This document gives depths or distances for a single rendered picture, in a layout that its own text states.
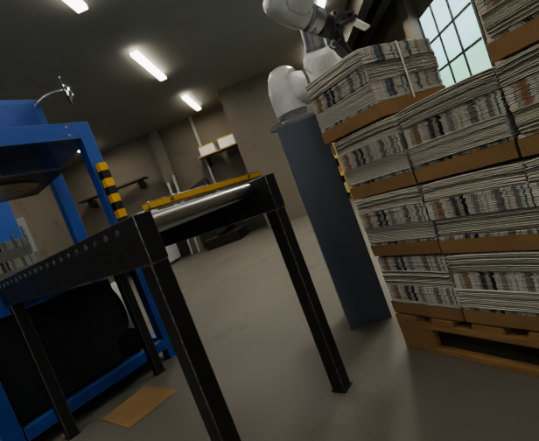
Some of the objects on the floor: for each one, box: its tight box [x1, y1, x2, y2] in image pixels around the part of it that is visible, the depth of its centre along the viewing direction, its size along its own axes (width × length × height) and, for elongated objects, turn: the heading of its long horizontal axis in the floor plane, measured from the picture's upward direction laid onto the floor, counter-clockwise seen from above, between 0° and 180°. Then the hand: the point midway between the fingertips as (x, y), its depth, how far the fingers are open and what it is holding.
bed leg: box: [266, 207, 353, 394], centre depth 126 cm, size 6×6×68 cm
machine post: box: [50, 173, 106, 283], centre depth 264 cm, size 9×9×155 cm
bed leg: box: [113, 272, 166, 375], centre depth 205 cm, size 6×6×68 cm
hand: (365, 43), depth 133 cm, fingers open, 13 cm apart
